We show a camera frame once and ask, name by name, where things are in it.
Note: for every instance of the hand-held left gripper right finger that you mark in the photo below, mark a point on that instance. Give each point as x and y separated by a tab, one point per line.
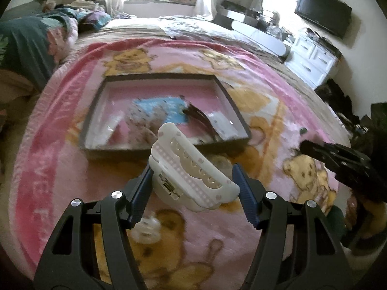
246	196

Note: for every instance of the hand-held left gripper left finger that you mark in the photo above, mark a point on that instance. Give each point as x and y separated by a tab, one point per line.
140	193

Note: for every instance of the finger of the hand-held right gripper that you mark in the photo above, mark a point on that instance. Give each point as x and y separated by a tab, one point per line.
365	184
332	154

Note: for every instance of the white hair claw clip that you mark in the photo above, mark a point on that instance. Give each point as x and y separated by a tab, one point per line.
187	169

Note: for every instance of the dark hair clip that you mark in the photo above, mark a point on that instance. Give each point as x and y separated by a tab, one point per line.
199	119

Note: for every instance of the dark shallow cardboard box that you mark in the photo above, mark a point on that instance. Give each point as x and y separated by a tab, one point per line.
121	92

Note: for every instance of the clear hair claw clip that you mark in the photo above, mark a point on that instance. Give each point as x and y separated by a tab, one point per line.
146	228

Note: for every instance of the dark clothes pile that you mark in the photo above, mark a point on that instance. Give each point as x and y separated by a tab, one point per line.
338	102

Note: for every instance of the clear plastic wrap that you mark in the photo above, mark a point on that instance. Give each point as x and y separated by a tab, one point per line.
105	130

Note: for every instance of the pink bear printed blanket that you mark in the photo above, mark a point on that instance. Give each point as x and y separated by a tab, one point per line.
60	157

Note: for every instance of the white drawer dresser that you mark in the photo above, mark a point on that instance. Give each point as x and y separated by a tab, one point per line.
311	60

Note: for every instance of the white curved board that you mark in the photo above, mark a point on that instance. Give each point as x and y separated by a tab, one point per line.
263	37

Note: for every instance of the black flat television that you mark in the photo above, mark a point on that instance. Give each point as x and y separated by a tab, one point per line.
323	12

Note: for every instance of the beige bed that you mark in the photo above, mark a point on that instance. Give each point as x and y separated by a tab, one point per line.
136	27

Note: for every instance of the purple cloth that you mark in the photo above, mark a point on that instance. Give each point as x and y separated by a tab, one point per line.
95	19

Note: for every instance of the green leaf print quilt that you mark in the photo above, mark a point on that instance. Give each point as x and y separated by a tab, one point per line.
27	42

